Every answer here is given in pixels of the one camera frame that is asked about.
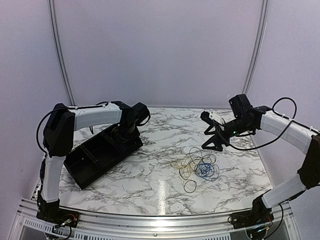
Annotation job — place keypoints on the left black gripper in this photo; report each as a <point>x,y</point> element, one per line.
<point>120,133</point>

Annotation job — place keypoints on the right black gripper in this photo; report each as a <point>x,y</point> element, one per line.
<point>219,131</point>

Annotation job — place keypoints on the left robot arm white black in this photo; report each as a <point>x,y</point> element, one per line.
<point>58,136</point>

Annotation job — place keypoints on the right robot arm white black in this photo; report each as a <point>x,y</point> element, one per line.
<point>247,120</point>

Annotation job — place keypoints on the black compartment tray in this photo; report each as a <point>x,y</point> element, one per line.
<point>99,154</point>

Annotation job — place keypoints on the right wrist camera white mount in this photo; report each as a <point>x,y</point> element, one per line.
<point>210,117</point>

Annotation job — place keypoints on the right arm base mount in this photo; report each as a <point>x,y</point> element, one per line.
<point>257,215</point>

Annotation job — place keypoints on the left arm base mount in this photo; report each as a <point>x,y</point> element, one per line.
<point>61,217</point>

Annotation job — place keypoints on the aluminium front frame rail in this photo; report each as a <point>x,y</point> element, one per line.
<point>107,226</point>

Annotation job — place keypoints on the left aluminium corner post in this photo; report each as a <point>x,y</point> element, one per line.
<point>59,52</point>

